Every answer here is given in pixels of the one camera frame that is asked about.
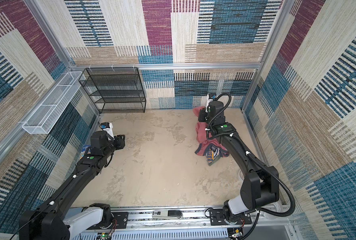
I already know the black corrugated cable conduit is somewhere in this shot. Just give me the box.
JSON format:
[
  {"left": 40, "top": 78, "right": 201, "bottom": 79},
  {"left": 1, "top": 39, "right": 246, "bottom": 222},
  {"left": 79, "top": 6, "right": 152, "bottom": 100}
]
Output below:
[{"left": 246, "top": 154, "right": 296, "bottom": 217}]

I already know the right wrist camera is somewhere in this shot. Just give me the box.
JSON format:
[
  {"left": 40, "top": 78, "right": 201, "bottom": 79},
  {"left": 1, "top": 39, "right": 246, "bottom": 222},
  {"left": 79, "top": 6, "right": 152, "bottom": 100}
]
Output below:
[{"left": 206, "top": 93, "right": 217, "bottom": 113}]

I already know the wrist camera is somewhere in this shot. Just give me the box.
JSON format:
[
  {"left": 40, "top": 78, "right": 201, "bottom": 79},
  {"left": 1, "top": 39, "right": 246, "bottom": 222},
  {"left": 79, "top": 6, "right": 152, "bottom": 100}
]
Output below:
[
  {"left": 100, "top": 122, "right": 114, "bottom": 138},
  {"left": 206, "top": 93, "right": 217, "bottom": 113}
]

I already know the black wire mesh shelf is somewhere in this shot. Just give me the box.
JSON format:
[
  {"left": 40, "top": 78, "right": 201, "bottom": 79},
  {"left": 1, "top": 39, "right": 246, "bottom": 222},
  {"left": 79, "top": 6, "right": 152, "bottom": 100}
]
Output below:
[{"left": 78, "top": 67, "right": 147, "bottom": 114}]

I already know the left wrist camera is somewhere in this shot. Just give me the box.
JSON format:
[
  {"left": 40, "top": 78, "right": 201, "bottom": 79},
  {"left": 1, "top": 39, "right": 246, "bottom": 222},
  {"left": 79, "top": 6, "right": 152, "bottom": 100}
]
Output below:
[{"left": 100, "top": 122, "right": 114, "bottom": 138}]

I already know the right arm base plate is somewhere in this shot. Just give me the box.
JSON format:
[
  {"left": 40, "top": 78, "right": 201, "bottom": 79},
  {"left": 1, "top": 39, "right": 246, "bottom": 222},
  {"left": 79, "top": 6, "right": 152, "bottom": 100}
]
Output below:
[{"left": 205, "top": 208, "right": 253, "bottom": 226}]

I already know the grey handheld device on rail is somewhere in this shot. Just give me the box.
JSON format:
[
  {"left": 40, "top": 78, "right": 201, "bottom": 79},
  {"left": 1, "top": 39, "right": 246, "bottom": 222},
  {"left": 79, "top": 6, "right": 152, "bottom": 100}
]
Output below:
[{"left": 152, "top": 210, "right": 183, "bottom": 220}]

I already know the white tape roll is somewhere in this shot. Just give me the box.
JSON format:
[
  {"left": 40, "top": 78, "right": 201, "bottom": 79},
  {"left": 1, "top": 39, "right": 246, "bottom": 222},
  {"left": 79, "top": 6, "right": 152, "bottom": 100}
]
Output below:
[{"left": 238, "top": 170, "right": 245, "bottom": 183}]

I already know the blue illustrated children's book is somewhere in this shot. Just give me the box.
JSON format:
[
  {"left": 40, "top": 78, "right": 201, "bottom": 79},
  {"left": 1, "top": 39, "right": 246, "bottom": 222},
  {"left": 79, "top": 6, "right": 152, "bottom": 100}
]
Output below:
[{"left": 79, "top": 145, "right": 91, "bottom": 160}]

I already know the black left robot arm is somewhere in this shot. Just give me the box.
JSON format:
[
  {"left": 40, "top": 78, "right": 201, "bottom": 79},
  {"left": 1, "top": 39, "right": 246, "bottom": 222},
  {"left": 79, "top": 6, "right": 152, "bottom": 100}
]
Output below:
[{"left": 18, "top": 131, "right": 126, "bottom": 240}]

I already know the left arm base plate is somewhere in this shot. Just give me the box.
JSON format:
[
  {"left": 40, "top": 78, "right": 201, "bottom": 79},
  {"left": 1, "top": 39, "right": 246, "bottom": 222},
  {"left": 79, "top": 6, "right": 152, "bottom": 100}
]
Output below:
[{"left": 104, "top": 212, "right": 129, "bottom": 230}]

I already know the red cloth garment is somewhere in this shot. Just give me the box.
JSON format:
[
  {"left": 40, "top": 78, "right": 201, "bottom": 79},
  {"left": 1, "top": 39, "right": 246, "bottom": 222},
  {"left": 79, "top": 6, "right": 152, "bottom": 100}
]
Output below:
[{"left": 195, "top": 122, "right": 230, "bottom": 158}]

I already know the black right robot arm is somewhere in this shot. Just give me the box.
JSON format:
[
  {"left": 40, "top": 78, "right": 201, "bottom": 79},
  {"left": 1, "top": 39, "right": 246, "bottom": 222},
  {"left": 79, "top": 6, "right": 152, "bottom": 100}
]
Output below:
[{"left": 199, "top": 101, "right": 280, "bottom": 223}]

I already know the white wire mesh basket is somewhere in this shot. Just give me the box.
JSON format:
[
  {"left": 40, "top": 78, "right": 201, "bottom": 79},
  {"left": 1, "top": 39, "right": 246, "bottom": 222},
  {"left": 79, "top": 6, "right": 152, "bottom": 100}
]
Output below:
[{"left": 22, "top": 72, "right": 82, "bottom": 135}]

